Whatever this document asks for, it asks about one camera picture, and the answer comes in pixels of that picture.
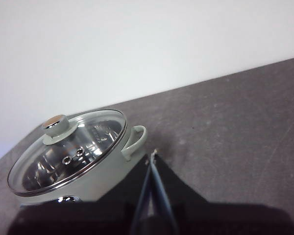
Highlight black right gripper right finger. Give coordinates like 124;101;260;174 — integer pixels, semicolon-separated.
152;151;294;235

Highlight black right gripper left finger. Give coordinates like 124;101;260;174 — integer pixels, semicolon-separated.
6;155;152;235

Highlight glass lid with green knob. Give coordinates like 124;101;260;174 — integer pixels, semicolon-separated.
7;109;127;197

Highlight pale green electric pot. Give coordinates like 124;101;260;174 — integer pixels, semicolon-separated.
19;125;148;208

